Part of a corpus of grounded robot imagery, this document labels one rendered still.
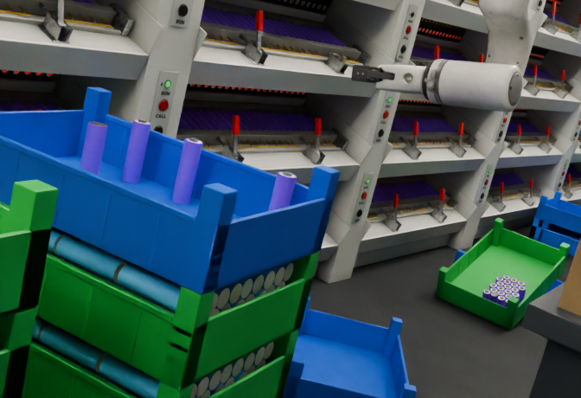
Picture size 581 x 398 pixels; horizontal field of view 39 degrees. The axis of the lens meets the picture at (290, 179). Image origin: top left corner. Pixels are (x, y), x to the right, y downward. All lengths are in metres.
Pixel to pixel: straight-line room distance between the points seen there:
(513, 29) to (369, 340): 0.64
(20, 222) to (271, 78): 1.04
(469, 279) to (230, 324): 1.49
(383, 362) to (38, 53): 0.85
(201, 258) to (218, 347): 0.09
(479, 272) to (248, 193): 1.40
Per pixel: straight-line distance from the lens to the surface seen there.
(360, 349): 1.63
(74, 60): 1.21
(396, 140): 2.12
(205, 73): 1.39
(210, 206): 0.61
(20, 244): 0.53
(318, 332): 1.62
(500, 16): 1.54
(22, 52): 1.15
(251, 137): 1.63
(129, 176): 0.86
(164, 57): 1.31
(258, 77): 1.50
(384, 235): 2.09
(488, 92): 1.51
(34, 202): 0.52
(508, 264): 2.21
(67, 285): 0.71
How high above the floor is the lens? 0.63
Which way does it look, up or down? 13 degrees down
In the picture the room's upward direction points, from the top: 14 degrees clockwise
